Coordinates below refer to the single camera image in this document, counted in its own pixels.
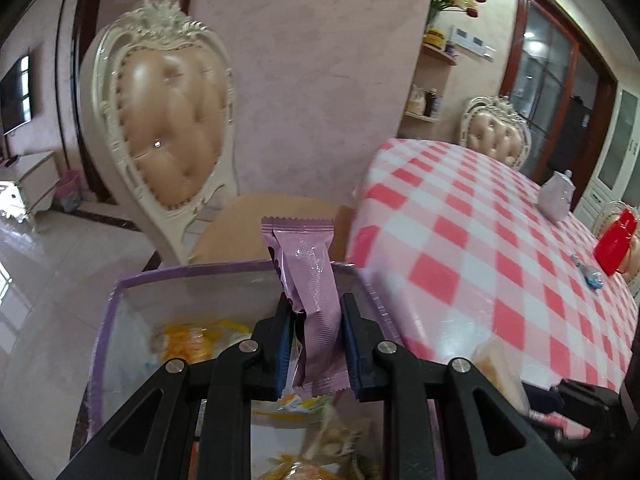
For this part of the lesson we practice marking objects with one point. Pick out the pink snack packet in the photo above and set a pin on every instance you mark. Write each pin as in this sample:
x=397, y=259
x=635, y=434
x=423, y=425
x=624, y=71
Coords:
x=310, y=285

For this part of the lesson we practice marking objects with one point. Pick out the red thermos jug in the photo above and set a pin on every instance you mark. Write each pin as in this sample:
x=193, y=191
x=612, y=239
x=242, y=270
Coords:
x=615, y=245

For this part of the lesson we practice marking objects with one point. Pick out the pink waste bin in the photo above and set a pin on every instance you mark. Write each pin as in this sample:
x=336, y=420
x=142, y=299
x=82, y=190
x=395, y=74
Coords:
x=67, y=195

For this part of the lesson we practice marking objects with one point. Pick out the white filled bag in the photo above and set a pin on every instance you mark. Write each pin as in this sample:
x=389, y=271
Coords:
x=415, y=102

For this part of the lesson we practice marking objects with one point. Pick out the wooden wall shelf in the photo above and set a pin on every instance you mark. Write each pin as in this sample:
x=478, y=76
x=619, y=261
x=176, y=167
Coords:
x=440, y=55

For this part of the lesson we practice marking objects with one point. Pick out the small blue candy packet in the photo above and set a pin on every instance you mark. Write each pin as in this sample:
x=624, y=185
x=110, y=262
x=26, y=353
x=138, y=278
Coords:
x=592, y=277

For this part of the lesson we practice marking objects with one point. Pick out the pale bread packet yellow edge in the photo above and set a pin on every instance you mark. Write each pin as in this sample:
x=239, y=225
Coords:
x=500, y=375

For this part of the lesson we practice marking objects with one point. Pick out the bread packet with orange trim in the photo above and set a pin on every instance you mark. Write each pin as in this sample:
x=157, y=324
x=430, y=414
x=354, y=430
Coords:
x=320, y=440

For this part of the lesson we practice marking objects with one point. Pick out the small blue box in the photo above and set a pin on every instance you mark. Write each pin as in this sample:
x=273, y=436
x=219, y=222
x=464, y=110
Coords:
x=438, y=107

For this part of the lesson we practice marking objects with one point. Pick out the clear purple-rimmed storage bin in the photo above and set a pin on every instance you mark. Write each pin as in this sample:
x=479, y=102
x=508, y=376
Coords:
x=200, y=285

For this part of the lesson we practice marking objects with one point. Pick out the green white snack packet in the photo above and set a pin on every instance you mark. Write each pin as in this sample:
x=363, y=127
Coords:
x=300, y=402

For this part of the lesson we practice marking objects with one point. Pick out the small dark box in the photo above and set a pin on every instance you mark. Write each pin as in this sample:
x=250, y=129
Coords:
x=450, y=49

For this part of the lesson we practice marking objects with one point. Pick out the dark brown bottle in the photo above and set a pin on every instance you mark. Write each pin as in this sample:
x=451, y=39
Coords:
x=431, y=102

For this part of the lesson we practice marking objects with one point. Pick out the wall mounted television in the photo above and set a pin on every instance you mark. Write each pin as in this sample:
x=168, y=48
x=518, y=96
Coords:
x=15, y=95

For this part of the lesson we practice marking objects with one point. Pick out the brown framed glass door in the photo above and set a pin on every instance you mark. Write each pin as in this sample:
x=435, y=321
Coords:
x=545, y=60

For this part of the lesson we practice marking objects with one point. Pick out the white glass-door cabinet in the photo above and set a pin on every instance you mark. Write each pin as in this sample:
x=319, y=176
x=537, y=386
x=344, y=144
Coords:
x=620, y=135

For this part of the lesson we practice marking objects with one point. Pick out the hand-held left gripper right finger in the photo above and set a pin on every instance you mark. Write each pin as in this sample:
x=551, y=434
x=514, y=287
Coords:
x=350, y=350

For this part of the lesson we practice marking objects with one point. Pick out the white floral teapot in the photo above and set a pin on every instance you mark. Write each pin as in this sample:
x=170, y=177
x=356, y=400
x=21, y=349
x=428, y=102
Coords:
x=555, y=197

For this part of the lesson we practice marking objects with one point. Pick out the white wall switch panel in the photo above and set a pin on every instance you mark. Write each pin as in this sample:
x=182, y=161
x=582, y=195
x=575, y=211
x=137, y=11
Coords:
x=472, y=42

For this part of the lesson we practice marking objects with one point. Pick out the white television cabinet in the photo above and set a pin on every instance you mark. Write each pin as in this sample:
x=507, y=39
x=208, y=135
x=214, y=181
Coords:
x=30, y=180

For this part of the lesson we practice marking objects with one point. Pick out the cream tufted dining chair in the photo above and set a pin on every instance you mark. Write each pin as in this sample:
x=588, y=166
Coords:
x=602, y=215
x=492, y=135
x=170, y=125

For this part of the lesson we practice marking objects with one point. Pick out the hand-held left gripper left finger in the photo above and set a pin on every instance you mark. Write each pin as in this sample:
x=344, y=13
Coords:
x=285, y=350

